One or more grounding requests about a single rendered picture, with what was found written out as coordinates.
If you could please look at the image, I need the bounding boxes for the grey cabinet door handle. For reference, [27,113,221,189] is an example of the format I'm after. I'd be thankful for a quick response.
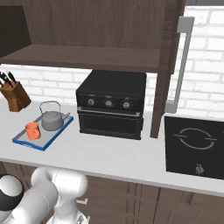
[164,16,195,115]

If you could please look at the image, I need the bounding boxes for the wooden knife block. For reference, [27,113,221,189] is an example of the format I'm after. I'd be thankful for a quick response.
[0,80,32,113]

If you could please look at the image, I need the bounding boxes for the dark wood base cabinets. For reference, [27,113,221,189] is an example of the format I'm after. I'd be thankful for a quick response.
[0,161,224,224]

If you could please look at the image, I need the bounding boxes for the grey metal kettle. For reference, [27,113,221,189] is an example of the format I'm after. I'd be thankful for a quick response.
[38,100,72,132]

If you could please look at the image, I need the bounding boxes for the dark wood wall cabinet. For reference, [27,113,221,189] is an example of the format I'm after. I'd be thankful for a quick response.
[0,0,176,74]

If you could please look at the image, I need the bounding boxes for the orange mug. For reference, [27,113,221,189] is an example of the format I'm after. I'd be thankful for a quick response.
[24,122,42,141]

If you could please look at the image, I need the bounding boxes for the hob knob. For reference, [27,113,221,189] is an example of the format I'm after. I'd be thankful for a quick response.
[195,164,205,175]

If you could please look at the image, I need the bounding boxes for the black hob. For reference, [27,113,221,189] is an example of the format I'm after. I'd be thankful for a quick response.
[164,115,224,181]

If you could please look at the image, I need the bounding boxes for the black toaster oven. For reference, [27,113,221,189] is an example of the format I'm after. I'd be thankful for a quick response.
[75,69,148,141]

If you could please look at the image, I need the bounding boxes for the dark wood cabinet door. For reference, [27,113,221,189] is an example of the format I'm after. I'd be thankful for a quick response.
[150,0,187,139]
[0,4,32,60]

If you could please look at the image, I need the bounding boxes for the grey base cabinet handle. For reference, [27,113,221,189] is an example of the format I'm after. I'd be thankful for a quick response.
[76,198,89,206]

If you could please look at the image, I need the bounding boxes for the grey range hood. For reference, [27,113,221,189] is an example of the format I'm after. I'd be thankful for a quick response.
[185,0,224,7]

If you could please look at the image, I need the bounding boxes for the blue rimmed grey tray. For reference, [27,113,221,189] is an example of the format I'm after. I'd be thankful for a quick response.
[11,110,74,152]

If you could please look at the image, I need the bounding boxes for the toaster oven door handle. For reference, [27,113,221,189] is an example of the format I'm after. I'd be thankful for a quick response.
[77,107,142,118]

